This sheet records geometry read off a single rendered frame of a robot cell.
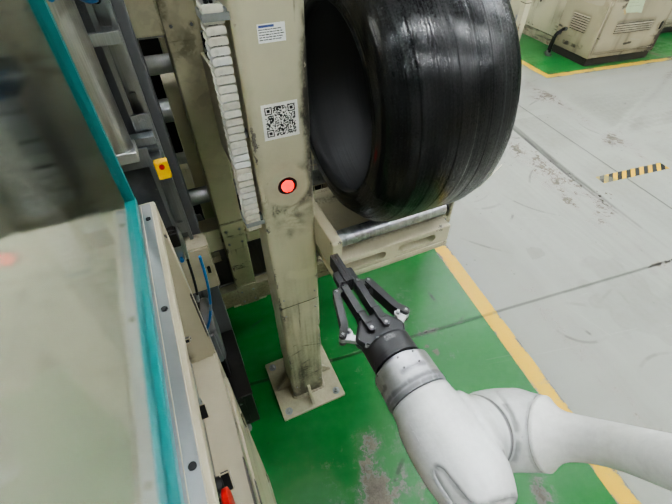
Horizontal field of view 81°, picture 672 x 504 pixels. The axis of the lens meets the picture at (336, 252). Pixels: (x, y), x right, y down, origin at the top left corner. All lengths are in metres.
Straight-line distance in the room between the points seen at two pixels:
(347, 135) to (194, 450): 1.06
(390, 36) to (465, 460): 0.63
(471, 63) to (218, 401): 0.74
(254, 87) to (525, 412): 0.69
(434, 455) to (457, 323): 1.52
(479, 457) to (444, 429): 0.05
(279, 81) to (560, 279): 1.95
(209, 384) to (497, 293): 1.69
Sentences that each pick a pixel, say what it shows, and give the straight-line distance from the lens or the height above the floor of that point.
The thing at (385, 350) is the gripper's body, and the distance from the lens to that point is 0.58.
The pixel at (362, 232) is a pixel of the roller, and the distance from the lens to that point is 1.01.
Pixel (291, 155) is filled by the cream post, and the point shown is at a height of 1.14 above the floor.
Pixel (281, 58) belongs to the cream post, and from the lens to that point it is 0.80.
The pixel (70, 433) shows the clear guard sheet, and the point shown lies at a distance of 0.21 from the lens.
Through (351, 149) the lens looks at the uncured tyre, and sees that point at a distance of 1.25.
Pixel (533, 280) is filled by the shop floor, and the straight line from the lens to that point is 2.35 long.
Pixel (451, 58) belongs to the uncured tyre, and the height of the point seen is 1.35.
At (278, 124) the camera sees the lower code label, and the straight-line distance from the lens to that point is 0.84.
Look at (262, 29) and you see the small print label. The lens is 0.77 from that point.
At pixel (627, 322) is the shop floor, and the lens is 2.40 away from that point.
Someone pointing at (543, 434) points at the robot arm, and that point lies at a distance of 0.63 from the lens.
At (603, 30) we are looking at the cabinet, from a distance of 5.35.
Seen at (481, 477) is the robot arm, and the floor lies 1.11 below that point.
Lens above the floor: 1.59
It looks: 45 degrees down
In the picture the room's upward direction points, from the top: straight up
